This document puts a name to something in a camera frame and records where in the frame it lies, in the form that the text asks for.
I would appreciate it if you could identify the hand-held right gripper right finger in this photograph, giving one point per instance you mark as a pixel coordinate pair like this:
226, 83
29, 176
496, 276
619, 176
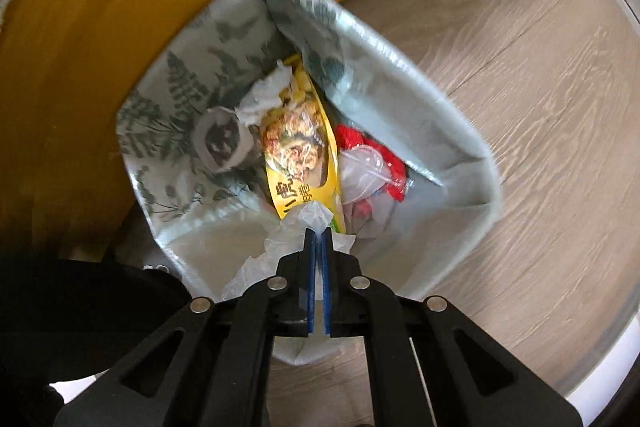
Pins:
326, 282

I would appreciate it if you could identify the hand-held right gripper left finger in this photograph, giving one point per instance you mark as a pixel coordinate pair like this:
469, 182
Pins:
311, 282

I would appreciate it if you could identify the large clear plastic bag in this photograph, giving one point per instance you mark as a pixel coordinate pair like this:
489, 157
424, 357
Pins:
305, 217

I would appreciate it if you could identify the small clear plastic bag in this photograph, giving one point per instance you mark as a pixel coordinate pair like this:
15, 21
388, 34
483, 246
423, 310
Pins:
362, 172

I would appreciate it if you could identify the yellow snack packet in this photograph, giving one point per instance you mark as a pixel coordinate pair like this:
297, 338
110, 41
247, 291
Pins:
295, 147

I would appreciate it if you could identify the red wrapper with black stripe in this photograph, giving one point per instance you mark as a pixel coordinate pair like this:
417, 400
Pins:
350, 138

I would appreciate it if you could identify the red and white packet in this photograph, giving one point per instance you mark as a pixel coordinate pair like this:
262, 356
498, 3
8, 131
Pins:
440, 157

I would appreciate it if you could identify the crumpled white tissue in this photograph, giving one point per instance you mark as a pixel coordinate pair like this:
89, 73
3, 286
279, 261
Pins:
262, 97

